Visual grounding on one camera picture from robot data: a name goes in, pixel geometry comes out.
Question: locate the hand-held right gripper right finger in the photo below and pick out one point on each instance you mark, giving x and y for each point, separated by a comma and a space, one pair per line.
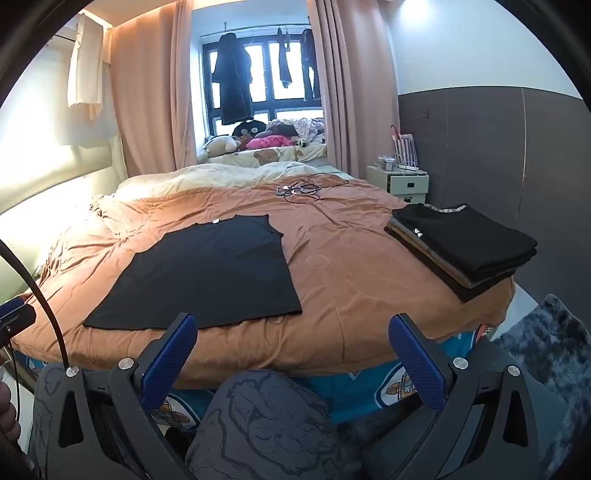
415, 364

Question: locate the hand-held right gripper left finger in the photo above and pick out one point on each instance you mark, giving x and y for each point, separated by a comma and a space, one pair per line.
171, 350

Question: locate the black t-shirt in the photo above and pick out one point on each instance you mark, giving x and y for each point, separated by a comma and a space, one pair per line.
207, 272

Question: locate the stack of clothes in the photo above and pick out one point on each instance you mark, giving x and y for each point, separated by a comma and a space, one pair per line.
466, 249

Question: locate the pile of floral clothes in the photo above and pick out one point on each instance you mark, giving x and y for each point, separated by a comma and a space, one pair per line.
309, 129

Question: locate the person's left hand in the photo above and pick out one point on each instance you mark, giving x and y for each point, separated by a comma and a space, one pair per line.
7, 415

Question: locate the blue printed bed sheet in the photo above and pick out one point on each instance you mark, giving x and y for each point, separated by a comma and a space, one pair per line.
369, 392

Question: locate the person's left leg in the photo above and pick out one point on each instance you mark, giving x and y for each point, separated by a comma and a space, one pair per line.
44, 406

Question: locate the person's leg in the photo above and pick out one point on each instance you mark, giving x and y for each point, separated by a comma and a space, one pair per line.
263, 424
44, 406

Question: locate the brown duvet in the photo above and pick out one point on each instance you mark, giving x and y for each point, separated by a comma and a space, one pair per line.
337, 277

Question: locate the person's right leg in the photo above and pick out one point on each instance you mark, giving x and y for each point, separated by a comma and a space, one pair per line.
263, 424

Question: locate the grey shaggy rug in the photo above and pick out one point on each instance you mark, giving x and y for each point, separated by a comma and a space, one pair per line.
545, 341

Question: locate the cream padded headboard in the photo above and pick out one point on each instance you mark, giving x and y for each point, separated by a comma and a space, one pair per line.
55, 184

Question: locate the cream blanket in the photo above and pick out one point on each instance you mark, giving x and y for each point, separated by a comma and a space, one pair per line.
194, 180

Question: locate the white nightstand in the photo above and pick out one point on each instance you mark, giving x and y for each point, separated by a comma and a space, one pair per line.
411, 184

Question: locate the white power strip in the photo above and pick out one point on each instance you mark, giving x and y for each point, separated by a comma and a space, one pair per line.
413, 170

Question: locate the small white container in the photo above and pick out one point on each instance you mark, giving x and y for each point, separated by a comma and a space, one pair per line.
385, 162

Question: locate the white plush bear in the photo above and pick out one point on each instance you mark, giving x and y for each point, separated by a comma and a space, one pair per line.
219, 145

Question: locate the striped gift bag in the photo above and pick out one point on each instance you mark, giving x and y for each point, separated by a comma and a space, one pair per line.
406, 150

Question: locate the pink plush toy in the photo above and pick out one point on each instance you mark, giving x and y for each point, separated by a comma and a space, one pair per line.
268, 141

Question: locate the black plush toy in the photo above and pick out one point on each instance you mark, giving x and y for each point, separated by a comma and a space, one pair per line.
249, 127

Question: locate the hanging white shirt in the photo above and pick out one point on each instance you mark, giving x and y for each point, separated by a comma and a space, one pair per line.
85, 69

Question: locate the pink curtain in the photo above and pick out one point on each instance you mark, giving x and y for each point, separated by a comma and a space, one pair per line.
147, 92
355, 92

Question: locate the black framed window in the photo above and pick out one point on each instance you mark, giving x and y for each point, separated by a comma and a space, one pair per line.
272, 104

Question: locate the hanging black coat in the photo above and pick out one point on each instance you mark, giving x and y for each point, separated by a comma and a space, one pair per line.
233, 78

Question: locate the hanging dark garment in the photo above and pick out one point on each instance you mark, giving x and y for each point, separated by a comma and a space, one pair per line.
309, 69
284, 69

